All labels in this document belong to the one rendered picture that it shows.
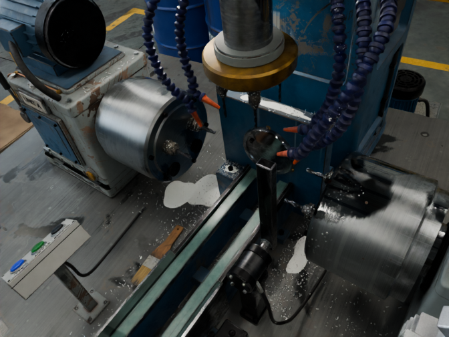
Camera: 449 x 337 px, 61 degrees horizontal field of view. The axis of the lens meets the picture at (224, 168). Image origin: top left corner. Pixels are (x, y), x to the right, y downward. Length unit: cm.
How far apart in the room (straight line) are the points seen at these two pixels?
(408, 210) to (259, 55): 36
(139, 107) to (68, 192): 50
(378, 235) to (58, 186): 102
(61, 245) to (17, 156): 77
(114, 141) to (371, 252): 65
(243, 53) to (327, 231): 35
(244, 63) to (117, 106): 42
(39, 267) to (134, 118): 39
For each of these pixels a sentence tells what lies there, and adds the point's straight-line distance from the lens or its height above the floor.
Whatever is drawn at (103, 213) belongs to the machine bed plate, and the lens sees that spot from 124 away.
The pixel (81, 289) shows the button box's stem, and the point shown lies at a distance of 100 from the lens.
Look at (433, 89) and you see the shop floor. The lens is 305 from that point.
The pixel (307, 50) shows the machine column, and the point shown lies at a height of 124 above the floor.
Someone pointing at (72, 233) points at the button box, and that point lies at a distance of 87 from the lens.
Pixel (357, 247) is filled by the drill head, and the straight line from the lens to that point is 72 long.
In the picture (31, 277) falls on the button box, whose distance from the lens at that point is 86.
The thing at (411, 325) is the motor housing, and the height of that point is 134.
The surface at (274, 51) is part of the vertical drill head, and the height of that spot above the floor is 135.
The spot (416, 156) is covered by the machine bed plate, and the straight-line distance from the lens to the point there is 134.
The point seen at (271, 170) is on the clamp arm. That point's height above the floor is 125.
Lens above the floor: 171
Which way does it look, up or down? 47 degrees down
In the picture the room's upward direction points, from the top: 9 degrees counter-clockwise
